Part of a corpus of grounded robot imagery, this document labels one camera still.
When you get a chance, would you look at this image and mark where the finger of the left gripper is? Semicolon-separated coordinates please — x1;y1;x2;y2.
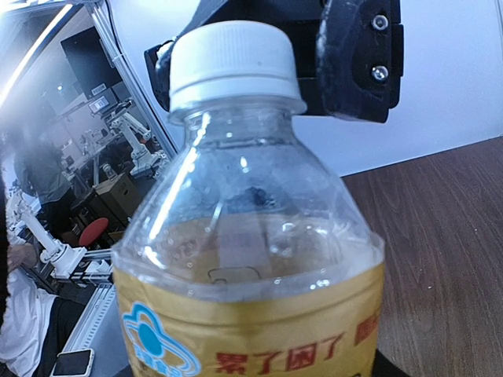
144;38;176;112
299;1;405;123

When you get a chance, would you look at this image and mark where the white bottle cap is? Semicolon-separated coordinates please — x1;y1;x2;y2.
169;20;307;115

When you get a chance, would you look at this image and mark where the white small robot base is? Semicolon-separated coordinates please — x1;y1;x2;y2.
6;191;87;280

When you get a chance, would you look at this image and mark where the cardboard box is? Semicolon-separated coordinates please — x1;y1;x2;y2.
91;173;141;224

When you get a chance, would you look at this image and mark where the red round stool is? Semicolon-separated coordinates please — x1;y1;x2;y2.
79;218;109;247

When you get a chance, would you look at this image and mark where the person in white shirt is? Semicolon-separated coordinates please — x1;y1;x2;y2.
0;129;72;377

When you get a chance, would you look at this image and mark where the white smartphone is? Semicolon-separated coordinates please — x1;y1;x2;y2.
50;349;95;377

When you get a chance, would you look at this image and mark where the left aluminium corner post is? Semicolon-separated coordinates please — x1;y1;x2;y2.
86;1;178;159

